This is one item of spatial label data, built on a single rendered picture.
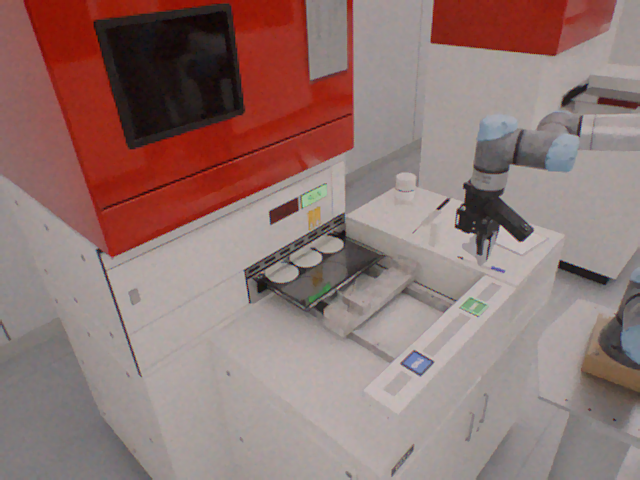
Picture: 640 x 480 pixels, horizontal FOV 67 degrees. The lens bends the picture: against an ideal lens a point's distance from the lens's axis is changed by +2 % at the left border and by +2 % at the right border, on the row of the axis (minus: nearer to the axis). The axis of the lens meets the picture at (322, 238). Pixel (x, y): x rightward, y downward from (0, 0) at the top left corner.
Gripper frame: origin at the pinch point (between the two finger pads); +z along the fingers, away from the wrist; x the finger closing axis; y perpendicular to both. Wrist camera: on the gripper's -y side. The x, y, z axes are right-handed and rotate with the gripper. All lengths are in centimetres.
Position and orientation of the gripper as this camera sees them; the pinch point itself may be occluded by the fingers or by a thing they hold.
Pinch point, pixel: (484, 262)
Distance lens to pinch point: 123.5
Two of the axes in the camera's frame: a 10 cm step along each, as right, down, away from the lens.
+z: 0.4, 8.5, 5.3
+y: -7.3, -3.4, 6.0
